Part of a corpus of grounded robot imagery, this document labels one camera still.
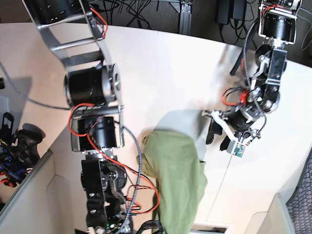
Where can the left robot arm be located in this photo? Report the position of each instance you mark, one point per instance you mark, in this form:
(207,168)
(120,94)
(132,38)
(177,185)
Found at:
(248,105)

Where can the black power adapter left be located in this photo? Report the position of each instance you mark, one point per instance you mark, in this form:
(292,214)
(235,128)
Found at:
(223,11)

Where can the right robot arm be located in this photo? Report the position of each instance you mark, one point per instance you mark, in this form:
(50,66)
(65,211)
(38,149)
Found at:
(93,91)

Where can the black remote control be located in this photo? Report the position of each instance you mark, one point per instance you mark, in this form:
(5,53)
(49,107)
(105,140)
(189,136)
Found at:
(7,127)

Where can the blue orange clamp tools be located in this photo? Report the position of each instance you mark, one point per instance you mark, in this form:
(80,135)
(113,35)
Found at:
(13,170)

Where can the aluminium frame post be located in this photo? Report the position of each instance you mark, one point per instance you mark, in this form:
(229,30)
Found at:
(184,8)

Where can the grey partition panel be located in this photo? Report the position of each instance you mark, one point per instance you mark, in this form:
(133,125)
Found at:
(41,204)
(276,220)

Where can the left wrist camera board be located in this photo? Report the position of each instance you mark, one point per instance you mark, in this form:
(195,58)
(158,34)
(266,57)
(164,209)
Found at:
(239,150)

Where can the white cable grommet tray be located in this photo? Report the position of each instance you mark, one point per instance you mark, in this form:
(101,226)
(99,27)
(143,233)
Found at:
(209,228)

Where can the black power adapter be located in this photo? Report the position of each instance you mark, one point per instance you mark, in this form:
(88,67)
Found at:
(239,9)
(223,11)

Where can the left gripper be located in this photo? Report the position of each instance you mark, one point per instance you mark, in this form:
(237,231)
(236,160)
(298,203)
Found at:
(236,123)

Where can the grey partition panel right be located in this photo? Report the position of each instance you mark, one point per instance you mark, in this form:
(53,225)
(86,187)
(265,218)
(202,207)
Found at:
(276,220)

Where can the green t-shirt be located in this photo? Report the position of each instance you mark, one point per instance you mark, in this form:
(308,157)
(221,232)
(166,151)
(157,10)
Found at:
(171,159)

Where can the black power adapter right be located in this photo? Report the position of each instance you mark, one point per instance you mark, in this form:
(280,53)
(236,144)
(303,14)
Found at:
(239,9)

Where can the grey partition panel left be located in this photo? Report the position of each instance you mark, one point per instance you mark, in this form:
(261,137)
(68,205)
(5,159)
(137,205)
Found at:
(41,204)

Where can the black game controller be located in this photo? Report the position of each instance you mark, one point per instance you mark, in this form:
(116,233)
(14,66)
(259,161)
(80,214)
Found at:
(28,138)

